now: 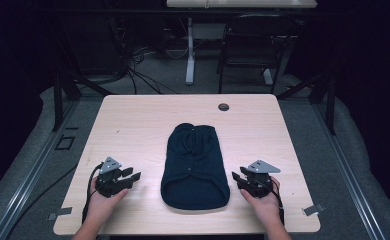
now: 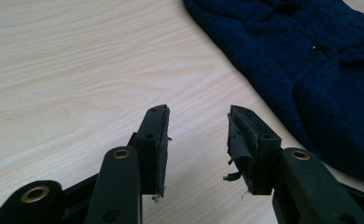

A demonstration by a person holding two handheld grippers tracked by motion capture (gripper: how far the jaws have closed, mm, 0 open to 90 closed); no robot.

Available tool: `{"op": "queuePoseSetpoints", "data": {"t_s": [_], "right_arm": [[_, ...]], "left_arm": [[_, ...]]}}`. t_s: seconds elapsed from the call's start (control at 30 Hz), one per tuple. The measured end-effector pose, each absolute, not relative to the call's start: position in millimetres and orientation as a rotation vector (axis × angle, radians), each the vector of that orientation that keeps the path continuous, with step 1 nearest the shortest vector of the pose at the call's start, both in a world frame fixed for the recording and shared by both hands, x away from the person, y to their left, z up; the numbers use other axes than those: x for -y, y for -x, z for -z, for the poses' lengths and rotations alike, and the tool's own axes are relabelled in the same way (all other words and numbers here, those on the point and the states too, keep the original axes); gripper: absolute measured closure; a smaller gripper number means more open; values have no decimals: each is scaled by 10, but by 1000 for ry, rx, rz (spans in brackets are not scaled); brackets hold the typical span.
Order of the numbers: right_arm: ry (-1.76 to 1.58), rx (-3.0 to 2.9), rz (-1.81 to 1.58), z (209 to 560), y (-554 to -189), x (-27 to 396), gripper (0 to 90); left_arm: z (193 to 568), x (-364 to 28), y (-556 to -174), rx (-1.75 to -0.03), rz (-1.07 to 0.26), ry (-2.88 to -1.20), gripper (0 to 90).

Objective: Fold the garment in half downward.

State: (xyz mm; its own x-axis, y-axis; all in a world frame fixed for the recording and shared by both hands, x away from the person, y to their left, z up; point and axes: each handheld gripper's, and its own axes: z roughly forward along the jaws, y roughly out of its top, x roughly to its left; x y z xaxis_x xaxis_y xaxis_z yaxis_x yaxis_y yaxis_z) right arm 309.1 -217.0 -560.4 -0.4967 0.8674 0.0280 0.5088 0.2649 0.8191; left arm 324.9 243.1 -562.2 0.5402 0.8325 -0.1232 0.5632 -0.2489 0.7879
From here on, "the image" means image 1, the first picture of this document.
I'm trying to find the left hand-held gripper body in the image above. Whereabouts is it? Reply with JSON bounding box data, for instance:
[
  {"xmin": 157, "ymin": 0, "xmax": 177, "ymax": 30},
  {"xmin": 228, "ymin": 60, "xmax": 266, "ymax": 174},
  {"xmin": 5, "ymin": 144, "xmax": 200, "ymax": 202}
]
[{"xmin": 95, "ymin": 156, "xmax": 131, "ymax": 199}]

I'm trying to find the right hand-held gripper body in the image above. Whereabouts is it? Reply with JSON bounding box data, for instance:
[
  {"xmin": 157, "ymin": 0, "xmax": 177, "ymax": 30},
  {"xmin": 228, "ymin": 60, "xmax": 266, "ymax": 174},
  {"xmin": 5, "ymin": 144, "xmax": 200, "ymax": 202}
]
[{"xmin": 242, "ymin": 159, "xmax": 282, "ymax": 200}]

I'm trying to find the dark navy pet garment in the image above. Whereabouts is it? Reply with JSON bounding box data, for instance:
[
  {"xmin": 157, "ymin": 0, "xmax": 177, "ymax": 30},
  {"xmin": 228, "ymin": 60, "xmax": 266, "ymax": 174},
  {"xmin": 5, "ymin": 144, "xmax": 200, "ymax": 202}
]
[{"xmin": 160, "ymin": 122, "xmax": 231, "ymax": 211}]

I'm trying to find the person's right hand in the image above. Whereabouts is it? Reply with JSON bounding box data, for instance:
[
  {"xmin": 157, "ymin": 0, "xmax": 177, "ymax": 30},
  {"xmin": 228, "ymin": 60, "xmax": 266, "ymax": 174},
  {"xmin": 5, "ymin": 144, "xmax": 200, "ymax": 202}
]
[{"xmin": 240, "ymin": 176, "xmax": 283, "ymax": 228}]

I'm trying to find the person's left hand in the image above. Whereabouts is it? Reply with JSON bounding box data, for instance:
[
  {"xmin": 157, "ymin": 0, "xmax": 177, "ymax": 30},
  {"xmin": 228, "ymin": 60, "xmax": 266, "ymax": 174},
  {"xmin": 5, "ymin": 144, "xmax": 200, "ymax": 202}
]
[{"xmin": 83, "ymin": 175, "xmax": 130, "ymax": 230}]

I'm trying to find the grey tape strip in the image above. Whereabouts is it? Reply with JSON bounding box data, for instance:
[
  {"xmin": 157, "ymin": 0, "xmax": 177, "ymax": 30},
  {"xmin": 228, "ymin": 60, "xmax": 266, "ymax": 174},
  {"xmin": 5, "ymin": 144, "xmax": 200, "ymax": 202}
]
[
  {"xmin": 47, "ymin": 206, "xmax": 74, "ymax": 222},
  {"xmin": 302, "ymin": 203, "xmax": 326, "ymax": 217}
]

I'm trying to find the black metal stand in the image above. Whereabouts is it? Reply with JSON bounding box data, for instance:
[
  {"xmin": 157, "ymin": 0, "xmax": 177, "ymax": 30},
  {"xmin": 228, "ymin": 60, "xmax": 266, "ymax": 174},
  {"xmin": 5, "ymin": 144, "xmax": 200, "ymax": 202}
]
[
  {"xmin": 49, "ymin": 19, "xmax": 115, "ymax": 132},
  {"xmin": 276, "ymin": 64, "xmax": 338, "ymax": 136}
]

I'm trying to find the black folding chair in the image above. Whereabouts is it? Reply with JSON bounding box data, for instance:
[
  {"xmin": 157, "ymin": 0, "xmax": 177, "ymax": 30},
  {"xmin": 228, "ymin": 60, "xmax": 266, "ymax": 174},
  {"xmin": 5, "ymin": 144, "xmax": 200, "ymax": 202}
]
[{"xmin": 215, "ymin": 12, "xmax": 300, "ymax": 95}]

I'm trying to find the white background desk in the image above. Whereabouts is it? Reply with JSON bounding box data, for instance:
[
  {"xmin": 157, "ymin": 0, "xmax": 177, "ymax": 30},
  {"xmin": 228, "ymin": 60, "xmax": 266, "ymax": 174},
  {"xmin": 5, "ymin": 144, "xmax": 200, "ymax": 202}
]
[{"xmin": 165, "ymin": 0, "xmax": 318, "ymax": 87}]

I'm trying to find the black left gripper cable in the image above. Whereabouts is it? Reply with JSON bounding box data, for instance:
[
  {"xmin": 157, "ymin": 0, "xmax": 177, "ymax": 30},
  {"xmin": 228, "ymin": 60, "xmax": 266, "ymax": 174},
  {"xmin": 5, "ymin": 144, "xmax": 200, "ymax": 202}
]
[{"xmin": 81, "ymin": 162, "xmax": 104, "ymax": 225}]

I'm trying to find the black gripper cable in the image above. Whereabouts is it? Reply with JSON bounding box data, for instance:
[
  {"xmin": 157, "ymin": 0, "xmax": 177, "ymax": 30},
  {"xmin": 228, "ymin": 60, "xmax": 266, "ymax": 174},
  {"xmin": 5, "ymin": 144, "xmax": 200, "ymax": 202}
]
[
  {"xmin": 81, "ymin": 162, "xmax": 104, "ymax": 225},
  {"xmin": 261, "ymin": 181, "xmax": 286, "ymax": 226}
]

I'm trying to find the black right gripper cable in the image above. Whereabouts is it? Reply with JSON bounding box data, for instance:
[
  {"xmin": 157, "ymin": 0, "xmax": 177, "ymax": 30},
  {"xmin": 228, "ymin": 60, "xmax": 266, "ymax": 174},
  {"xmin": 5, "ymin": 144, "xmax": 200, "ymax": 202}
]
[{"xmin": 261, "ymin": 181, "xmax": 286, "ymax": 226}]

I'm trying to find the black floor cable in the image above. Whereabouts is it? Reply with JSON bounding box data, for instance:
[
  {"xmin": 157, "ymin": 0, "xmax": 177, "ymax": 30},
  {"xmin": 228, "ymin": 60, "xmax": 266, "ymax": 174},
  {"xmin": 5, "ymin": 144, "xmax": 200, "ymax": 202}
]
[{"xmin": 2, "ymin": 163, "xmax": 80, "ymax": 240}]

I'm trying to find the grey metal floor rail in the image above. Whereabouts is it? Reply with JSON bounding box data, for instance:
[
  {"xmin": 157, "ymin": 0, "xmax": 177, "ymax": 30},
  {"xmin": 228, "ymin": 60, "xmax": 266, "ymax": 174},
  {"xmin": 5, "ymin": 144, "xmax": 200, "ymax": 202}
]
[
  {"xmin": 311, "ymin": 99, "xmax": 388, "ymax": 240},
  {"xmin": 0, "ymin": 99, "xmax": 81, "ymax": 240}
]

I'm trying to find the bundle of floor cables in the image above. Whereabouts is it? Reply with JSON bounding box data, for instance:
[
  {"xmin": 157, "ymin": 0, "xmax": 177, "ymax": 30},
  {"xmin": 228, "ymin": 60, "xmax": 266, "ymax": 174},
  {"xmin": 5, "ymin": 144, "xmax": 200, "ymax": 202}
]
[{"xmin": 109, "ymin": 19, "xmax": 189, "ymax": 96}]

